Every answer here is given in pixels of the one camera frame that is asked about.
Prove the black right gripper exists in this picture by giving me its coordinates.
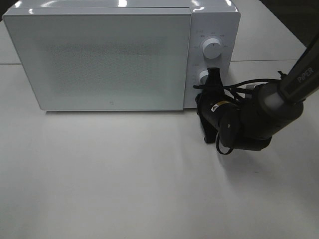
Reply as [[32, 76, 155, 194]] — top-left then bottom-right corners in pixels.
[[196, 67, 239, 144]]

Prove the white timer knob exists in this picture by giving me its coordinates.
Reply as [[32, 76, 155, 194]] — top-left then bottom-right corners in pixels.
[[198, 70, 208, 85]]

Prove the white microwave door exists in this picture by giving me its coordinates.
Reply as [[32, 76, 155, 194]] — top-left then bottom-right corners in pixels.
[[4, 14, 190, 111]]

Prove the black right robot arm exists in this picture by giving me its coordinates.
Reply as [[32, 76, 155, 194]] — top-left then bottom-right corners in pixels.
[[194, 35, 319, 155]]

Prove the upper white power knob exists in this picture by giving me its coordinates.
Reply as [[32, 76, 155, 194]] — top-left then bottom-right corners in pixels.
[[202, 37, 223, 59]]

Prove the white microwave oven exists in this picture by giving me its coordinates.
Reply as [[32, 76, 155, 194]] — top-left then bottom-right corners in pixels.
[[2, 0, 241, 111]]

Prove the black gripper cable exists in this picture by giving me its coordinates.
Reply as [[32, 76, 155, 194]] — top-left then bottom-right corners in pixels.
[[193, 71, 285, 155]]

